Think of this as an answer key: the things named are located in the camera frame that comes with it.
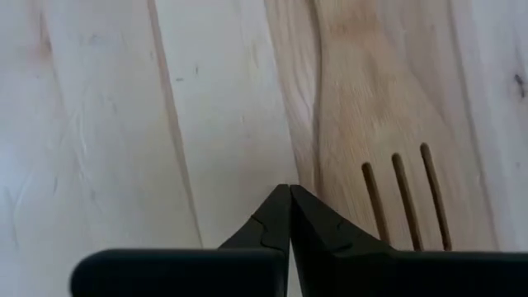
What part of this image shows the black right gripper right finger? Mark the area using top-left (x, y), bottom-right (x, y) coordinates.
top-left (290, 184), bottom-right (528, 297)

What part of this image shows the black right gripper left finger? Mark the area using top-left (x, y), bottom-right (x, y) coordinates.
top-left (69, 183), bottom-right (292, 297)

